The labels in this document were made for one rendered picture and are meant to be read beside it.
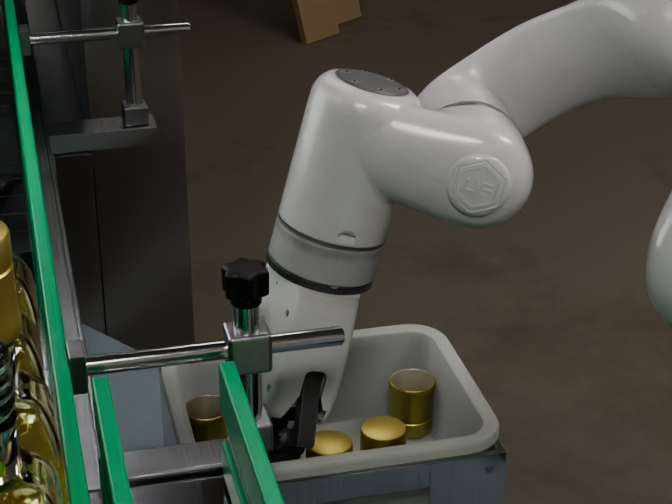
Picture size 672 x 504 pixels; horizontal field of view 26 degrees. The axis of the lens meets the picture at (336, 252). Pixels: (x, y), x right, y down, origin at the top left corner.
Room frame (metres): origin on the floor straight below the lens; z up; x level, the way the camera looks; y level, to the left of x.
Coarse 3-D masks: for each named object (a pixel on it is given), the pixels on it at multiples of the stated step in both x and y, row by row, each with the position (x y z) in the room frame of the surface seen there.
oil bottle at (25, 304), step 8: (16, 256) 0.63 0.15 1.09; (16, 264) 0.62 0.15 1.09; (24, 264) 0.63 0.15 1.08; (16, 272) 0.61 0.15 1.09; (24, 272) 0.62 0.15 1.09; (16, 280) 0.60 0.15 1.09; (24, 280) 0.61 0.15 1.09; (32, 280) 0.63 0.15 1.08; (16, 288) 0.60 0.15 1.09; (24, 288) 0.60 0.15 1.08; (32, 288) 0.62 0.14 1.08; (24, 296) 0.60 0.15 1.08; (32, 296) 0.60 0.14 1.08; (24, 304) 0.60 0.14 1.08; (32, 304) 0.60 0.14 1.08; (24, 312) 0.59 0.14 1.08; (32, 312) 0.60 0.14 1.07; (40, 336) 0.60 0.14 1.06
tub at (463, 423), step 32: (352, 352) 0.98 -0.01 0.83; (384, 352) 0.99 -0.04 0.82; (416, 352) 0.99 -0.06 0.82; (448, 352) 0.96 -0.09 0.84; (192, 384) 0.95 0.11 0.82; (352, 384) 0.98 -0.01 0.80; (384, 384) 0.99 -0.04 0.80; (448, 384) 0.94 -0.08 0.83; (352, 416) 0.98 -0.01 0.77; (448, 416) 0.93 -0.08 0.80; (480, 416) 0.87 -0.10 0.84; (384, 448) 0.83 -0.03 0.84; (416, 448) 0.83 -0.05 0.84; (448, 448) 0.83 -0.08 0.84; (480, 448) 0.84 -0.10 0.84
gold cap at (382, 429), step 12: (372, 420) 0.91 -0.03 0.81; (384, 420) 0.91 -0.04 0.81; (396, 420) 0.91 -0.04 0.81; (360, 432) 0.89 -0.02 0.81; (372, 432) 0.89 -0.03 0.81; (384, 432) 0.89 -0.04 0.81; (396, 432) 0.89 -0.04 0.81; (360, 444) 0.90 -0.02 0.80; (372, 444) 0.88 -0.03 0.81; (384, 444) 0.88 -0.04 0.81; (396, 444) 0.88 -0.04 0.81
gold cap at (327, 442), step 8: (320, 432) 0.89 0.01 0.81; (328, 432) 0.89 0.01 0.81; (336, 432) 0.89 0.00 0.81; (320, 440) 0.88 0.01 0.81; (328, 440) 0.88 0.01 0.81; (336, 440) 0.88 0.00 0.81; (344, 440) 0.88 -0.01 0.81; (312, 448) 0.87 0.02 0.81; (320, 448) 0.87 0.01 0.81; (328, 448) 0.87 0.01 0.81; (336, 448) 0.87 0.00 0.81; (344, 448) 0.87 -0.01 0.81; (352, 448) 0.88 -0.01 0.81; (312, 456) 0.87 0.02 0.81
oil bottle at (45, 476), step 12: (24, 456) 0.45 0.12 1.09; (36, 456) 0.46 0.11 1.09; (24, 468) 0.44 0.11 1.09; (36, 468) 0.45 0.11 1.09; (48, 468) 0.46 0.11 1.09; (12, 480) 0.44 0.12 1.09; (24, 480) 0.44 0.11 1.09; (36, 480) 0.44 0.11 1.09; (48, 480) 0.45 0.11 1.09; (60, 480) 0.47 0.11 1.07; (0, 492) 0.43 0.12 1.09; (12, 492) 0.43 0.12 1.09; (24, 492) 0.43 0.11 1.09; (36, 492) 0.43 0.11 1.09; (48, 492) 0.44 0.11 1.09; (60, 492) 0.45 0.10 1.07
